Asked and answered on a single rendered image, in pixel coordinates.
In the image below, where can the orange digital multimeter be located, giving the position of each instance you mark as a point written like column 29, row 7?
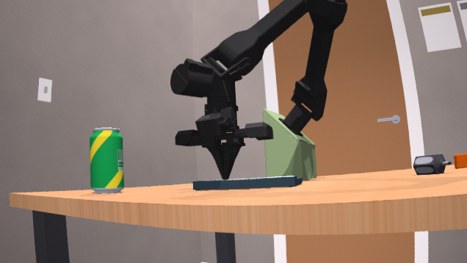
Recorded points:
column 460, row 160

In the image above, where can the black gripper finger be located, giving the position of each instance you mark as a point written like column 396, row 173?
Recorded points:
column 229, row 158
column 218, row 154

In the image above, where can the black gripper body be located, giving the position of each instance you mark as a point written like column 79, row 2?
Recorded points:
column 251, row 130

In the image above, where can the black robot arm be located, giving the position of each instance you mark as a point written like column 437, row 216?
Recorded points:
column 243, row 50

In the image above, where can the green and yellow soda can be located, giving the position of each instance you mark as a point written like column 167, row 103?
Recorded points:
column 106, row 161

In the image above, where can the dark teal keyboard case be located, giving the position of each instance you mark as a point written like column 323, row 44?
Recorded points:
column 280, row 181

